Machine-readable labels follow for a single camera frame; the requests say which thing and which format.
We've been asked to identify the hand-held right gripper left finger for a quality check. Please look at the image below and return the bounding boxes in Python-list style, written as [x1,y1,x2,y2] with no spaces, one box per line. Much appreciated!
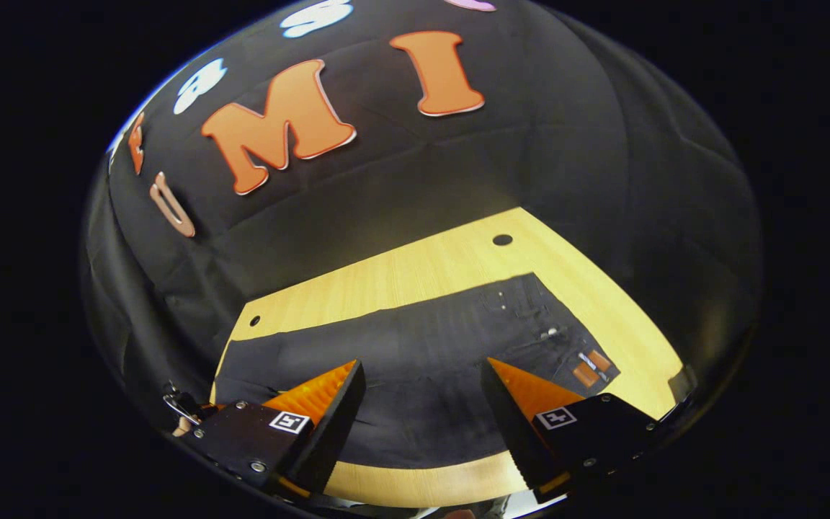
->
[183,359,367,500]

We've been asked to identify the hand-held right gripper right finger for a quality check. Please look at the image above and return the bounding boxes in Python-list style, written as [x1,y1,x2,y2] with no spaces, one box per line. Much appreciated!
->
[481,357,664,503]

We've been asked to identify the dark blue jeans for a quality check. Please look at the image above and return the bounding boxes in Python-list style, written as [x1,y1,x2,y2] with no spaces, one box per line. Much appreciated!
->
[210,272,621,469]

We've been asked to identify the black backdrop cloth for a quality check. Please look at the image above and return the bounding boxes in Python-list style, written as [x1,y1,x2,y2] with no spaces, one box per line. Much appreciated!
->
[80,0,762,433]

